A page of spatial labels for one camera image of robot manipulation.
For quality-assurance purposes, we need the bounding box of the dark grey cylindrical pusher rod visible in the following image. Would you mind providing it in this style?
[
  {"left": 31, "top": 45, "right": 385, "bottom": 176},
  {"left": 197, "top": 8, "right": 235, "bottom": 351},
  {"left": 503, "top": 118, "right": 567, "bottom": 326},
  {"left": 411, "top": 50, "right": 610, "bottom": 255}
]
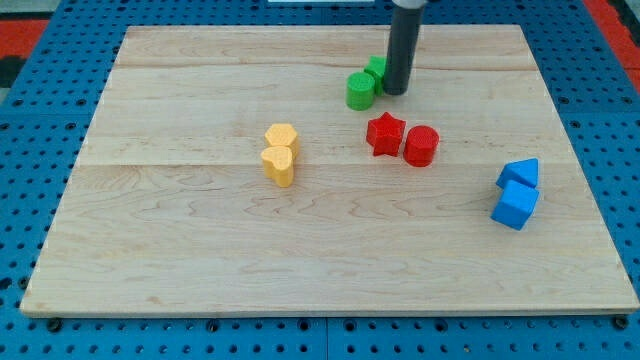
[{"left": 383, "top": 0, "right": 427, "bottom": 96}]

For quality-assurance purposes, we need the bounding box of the green circle block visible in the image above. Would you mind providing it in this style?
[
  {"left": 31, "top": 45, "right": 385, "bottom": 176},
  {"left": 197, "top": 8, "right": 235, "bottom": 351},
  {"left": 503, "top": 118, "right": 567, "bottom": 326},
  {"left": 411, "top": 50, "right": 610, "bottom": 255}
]
[{"left": 345, "top": 72, "right": 375, "bottom": 111}]

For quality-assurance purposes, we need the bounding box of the green star block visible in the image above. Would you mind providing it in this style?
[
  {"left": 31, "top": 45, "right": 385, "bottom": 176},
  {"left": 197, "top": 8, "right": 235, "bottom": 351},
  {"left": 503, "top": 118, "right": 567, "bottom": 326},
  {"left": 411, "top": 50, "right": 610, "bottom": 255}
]
[{"left": 364, "top": 55, "right": 386, "bottom": 96}]

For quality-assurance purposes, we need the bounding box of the red star block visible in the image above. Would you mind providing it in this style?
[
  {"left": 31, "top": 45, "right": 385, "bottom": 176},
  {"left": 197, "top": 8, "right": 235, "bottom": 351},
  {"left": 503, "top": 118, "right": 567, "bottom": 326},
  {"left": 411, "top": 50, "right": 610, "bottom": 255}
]
[{"left": 366, "top": 112, "right": 406, "bottom": 157}]

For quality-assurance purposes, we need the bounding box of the red circle block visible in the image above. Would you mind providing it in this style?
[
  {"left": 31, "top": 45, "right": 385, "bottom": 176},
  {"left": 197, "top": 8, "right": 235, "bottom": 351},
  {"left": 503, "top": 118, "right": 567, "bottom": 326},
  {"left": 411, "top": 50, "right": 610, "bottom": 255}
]
[{"left": 403, "top": 125, "right": 440, "bottom": 167}]

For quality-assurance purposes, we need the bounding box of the yellow pentagon block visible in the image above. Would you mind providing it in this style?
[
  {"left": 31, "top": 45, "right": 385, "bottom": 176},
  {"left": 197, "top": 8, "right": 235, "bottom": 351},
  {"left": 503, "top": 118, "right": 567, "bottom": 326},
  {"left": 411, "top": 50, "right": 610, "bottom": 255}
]
[{"left": 264, "top": 123, "right": 300, "bottom": 159}]

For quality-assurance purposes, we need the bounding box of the yellow heart block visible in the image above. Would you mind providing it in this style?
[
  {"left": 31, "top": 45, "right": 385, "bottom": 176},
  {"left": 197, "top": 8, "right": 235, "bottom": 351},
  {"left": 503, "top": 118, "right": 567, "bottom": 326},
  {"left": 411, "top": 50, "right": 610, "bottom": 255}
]
[{"left": 261, "top": 146, "right": 294, "bottom": 188}]

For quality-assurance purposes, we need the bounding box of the blue triangle block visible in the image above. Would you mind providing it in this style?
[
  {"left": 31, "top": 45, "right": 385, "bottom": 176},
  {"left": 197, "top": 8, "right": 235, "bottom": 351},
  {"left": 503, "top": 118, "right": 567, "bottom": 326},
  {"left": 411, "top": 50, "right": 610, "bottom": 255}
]
[{"left": 496, "top": 158, "right": 539, "bottom": 188}]

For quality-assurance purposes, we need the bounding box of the blue cube block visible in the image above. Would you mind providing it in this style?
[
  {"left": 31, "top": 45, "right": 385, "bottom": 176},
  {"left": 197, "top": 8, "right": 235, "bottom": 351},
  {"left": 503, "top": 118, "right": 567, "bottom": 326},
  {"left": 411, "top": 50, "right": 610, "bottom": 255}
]
[{"left": 490, "top": 180, "right": 540, "bottom": 231}]

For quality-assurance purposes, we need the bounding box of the light wooden board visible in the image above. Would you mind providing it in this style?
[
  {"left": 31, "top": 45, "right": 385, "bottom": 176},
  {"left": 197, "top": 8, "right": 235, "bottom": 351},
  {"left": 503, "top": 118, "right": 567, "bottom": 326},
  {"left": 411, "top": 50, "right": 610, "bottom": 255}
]
[{"left": 20, "top": 25, "right": 639, "bottom": 318}]

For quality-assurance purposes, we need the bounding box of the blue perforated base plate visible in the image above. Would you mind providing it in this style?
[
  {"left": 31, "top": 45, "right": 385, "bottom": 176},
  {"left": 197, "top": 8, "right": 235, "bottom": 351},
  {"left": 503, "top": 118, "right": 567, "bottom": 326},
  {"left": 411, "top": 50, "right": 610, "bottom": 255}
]
[{"left": 1, "top": 1, "right": 639, "bottom": 359}]

